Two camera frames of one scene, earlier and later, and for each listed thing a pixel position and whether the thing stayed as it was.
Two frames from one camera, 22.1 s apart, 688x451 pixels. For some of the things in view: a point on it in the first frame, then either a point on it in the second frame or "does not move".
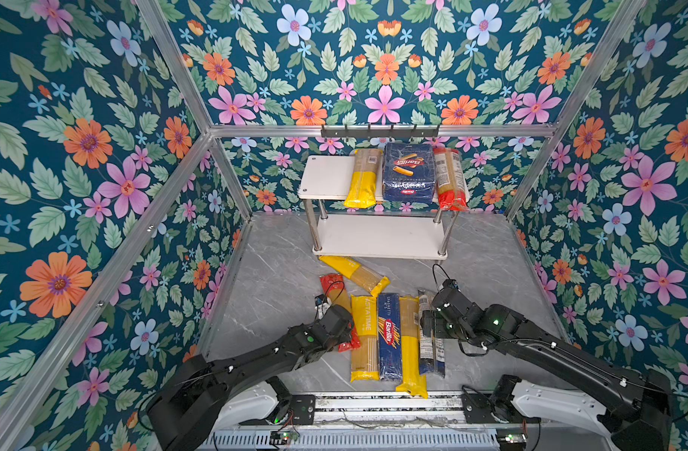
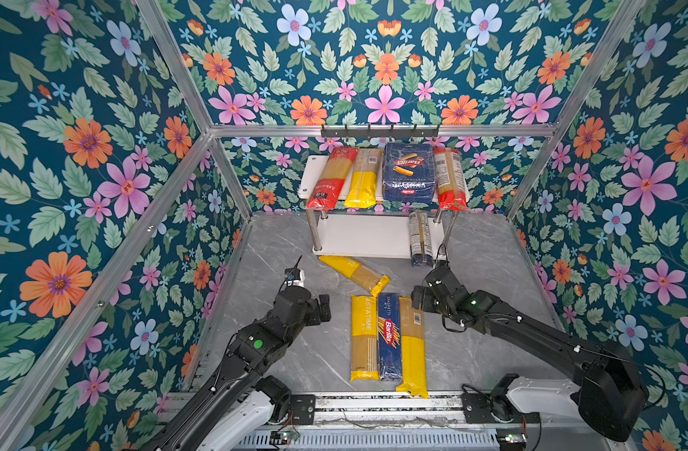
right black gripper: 437,319 -> 426,293
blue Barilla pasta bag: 409,172 does not move
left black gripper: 348,328 -> 319,315
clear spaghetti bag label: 431,349 -> 420,240
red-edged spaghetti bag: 451,193 does not move
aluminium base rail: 394,422 does not move
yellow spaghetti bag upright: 364,342 does not move
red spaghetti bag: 336,290 -> 332,178
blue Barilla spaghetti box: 390,365 does not move
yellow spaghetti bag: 363,188 does not move
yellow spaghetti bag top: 361,274 does not move
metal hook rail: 379,132 does not move
